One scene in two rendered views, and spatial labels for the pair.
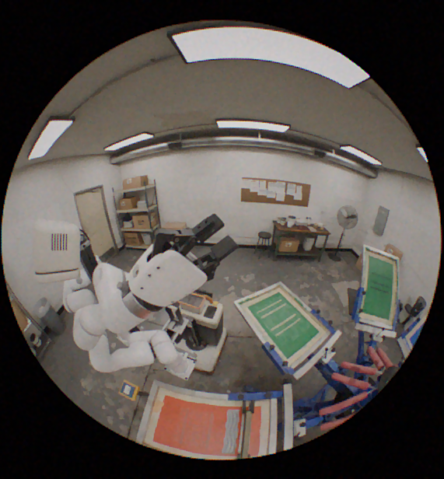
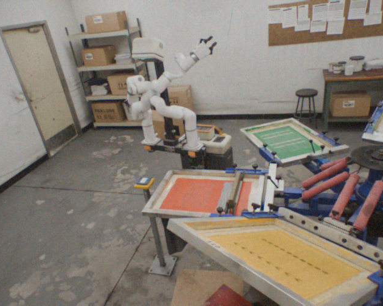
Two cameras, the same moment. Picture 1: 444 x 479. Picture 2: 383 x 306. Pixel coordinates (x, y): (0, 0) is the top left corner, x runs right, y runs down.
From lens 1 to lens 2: 2.13 m
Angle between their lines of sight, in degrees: 13
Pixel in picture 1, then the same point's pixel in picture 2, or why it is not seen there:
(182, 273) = (205, 48)
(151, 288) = (198, 51)
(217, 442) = (213, 202)
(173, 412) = (182, 186)
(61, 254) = (161, 50)
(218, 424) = (216, 190)
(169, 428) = (176, 197)
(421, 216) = not seen: outside the picture
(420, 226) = not seen: outside the picture
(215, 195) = (231, 40)
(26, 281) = not seen: outside the picture
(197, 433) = (199, 197)
